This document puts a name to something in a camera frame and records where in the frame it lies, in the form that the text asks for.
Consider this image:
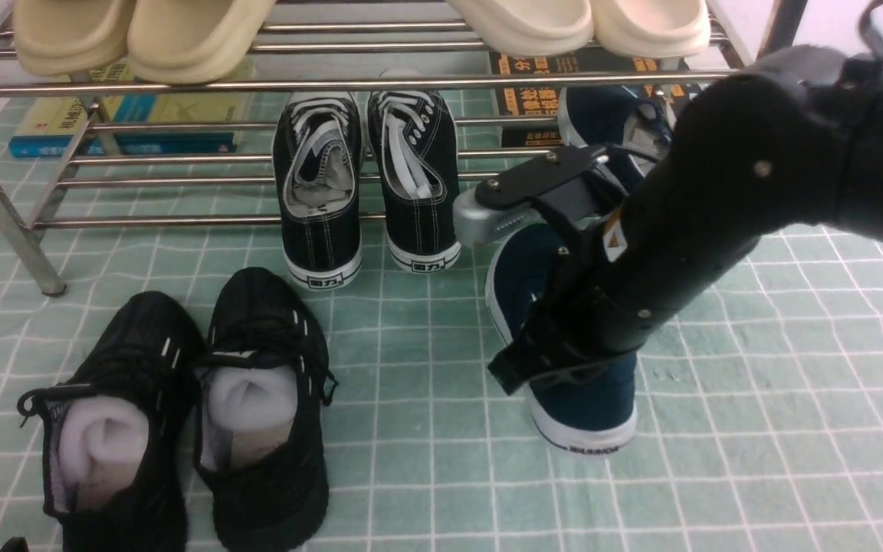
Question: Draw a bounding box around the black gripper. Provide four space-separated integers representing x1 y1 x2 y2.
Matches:
487 146 642 394

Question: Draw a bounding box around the navy slip-on shoe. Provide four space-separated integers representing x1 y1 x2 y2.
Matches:
484 224 638 455
557 85 673 192

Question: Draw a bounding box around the black knit sneaker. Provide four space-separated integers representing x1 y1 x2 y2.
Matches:
17 291 205 551
193 267 339 551

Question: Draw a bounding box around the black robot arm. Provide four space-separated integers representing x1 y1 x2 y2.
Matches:
473 1 883 395

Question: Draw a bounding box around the steel shoe rack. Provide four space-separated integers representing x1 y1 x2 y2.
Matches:
0 0 810 297

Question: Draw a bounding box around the cream slipper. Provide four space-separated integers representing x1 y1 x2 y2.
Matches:
448 0 593 58
590 1 711 59

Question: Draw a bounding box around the cream slipper far right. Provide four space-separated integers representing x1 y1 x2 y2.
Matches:
590 1 711 59

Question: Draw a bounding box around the black canvas sneaker right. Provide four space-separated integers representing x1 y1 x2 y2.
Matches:
367 90 461 274

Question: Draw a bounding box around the black canvas sneaker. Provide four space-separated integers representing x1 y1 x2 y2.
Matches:
367 90 461 274
272 91 366 291

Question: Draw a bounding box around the black canvas sneaker left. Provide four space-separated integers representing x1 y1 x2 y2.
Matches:
272 91 366 291

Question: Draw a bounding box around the green checkered floor mat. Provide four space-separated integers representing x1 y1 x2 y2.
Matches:
0 65 883 552

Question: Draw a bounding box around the white foam roll right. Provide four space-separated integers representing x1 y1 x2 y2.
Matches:
200 366 298 472

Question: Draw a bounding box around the white foam roll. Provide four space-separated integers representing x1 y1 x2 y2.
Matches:
57 397 149 511
200 366 298 472

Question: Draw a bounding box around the beige slipper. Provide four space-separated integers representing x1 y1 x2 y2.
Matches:
11 1 136 77
127 0 274 85

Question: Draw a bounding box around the white foam roll left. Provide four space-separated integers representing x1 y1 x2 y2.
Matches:
57 397 149 511

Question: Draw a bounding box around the beige slipper far left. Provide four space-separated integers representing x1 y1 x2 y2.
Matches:
11 1 136 77

